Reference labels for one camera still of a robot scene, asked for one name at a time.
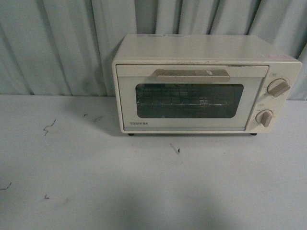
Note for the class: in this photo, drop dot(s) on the pale green curtain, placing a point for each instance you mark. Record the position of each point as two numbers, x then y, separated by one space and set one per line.
65 47

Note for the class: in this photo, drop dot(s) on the upper beige oven knob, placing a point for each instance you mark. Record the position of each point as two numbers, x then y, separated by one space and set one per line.
278 87

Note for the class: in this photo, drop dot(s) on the cream Toshiba toaster oven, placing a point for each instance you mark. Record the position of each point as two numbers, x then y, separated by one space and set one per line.
239 50

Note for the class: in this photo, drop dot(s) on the beige oven door handle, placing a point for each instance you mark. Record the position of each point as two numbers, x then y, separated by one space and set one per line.
206 76

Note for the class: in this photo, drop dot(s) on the beige oven knob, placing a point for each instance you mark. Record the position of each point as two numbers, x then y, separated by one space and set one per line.
264 117
278 87

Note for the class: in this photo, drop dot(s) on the wire oven rack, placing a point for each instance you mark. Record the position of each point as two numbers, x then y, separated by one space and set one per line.
176 96

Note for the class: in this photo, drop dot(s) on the lower beige oven knob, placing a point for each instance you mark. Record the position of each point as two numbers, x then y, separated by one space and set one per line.
264 117

